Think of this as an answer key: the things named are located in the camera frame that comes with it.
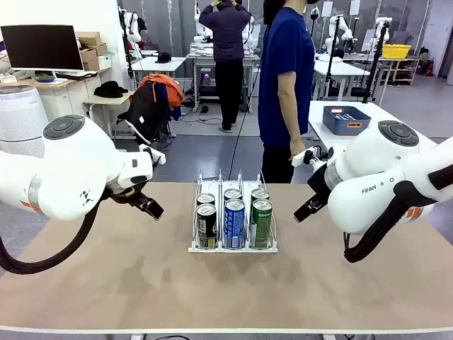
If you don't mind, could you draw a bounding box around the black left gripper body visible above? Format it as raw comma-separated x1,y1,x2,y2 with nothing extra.
104,176,151,210

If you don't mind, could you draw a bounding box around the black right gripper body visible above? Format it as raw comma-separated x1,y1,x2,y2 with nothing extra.
306,163,336,210

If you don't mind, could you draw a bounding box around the blue plastic bin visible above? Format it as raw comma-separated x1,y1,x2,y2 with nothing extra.
322,105,372,137

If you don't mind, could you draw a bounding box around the person's right forearm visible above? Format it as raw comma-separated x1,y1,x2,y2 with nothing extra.
277,88,302,142

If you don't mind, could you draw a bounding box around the white can dispenser rack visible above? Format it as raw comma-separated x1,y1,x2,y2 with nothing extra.
187,169,280,254

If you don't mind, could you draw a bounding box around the person's right hand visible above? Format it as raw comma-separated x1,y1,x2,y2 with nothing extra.
289,138,306,161

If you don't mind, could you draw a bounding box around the large white table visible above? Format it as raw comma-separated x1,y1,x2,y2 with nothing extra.
307,101,440,185

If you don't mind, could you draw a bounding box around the small wooden side table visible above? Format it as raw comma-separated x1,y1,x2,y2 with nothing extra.
82,91,136,142

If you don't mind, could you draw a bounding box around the black hat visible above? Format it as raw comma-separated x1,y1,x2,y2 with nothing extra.
93,80,129,98

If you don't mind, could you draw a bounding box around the wooden desk with white cabinet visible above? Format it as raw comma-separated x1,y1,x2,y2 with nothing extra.
0,67,109,123

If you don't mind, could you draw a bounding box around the orange jacket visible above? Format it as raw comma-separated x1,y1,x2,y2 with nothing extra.
137,73,185,108

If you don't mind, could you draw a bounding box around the white workshop table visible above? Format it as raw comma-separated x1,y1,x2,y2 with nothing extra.
313,58,372,102

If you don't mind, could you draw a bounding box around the person in blue t-shirt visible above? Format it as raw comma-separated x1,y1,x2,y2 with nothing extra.
257,0,321,184

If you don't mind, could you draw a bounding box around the black pole stand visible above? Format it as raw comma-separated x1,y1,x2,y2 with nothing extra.
323,16,343,102

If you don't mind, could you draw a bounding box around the white cylindrical air purifier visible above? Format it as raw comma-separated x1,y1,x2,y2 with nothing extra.
0,84,49,159

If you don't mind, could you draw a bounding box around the black tripod stand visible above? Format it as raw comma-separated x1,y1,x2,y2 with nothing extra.
361,20,391,104

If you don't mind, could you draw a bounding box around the wooden shelf table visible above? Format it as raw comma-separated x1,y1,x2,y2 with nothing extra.
377,56,422,86

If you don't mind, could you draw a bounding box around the yellow plastic crate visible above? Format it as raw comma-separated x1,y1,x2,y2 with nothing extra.
382,43,413,60

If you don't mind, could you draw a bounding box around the white and red robot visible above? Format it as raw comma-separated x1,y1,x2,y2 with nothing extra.
120,10,148,50

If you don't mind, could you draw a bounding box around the black computer monitor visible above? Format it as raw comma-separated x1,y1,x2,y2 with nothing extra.
0,24,85,72

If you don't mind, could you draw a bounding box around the person in dark purple jacket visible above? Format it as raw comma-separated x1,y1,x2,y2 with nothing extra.
197,0,253,134

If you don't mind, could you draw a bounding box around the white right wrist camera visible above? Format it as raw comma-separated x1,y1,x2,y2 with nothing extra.
292,147,319,167

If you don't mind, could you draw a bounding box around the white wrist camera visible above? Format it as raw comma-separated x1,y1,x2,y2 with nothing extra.
138,143,167,166
292,147,319,167

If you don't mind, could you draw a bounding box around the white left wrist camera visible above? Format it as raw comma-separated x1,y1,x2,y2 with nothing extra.
138,143,167,166

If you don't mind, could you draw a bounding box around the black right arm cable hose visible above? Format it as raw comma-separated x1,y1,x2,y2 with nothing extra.
342,166,453,264

